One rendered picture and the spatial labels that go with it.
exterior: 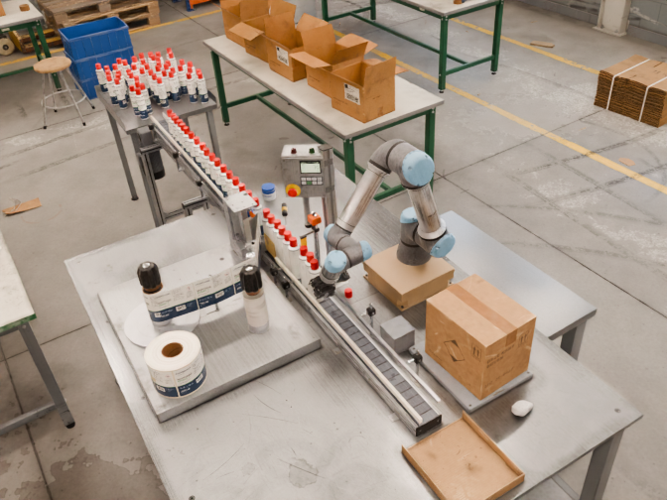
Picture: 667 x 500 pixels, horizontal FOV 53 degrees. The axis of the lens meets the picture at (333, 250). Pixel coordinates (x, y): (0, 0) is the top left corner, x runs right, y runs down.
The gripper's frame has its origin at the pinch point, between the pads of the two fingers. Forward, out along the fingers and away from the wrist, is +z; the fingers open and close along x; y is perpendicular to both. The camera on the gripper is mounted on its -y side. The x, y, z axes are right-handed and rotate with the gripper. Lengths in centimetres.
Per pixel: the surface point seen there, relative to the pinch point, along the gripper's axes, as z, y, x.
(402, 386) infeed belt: -22, -1, 50
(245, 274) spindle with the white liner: -20.2, 30.9, -13.2
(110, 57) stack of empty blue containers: 293, -34, -396
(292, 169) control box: -32, -2, -42
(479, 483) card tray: -40, 0, 89
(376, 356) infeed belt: -13.8, -1.1, 34.8
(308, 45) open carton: 100, -117, -198
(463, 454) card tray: -34, -2, 79
